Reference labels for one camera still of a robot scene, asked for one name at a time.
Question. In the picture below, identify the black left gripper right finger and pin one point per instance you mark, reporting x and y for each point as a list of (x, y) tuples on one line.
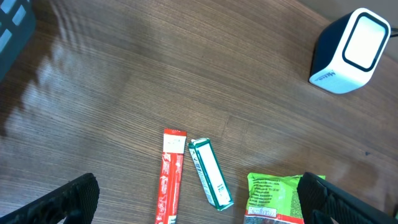
[(322, 202)]

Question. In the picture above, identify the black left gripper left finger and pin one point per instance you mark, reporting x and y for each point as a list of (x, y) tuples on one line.
[(74, 202)]

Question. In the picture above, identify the green snack packet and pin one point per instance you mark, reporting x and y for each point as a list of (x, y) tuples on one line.
[(273, 199)]

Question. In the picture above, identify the green white small box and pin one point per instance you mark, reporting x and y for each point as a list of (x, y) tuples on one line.
[(212, 179)]

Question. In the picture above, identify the red snack packet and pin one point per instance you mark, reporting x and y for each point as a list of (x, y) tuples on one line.
[(170, 176)]

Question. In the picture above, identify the white barcode scanner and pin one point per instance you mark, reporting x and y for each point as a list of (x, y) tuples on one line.
[(348, 51)]

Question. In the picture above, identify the grey plastic shopping basket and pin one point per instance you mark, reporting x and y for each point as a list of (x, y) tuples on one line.
[(17, 27)]

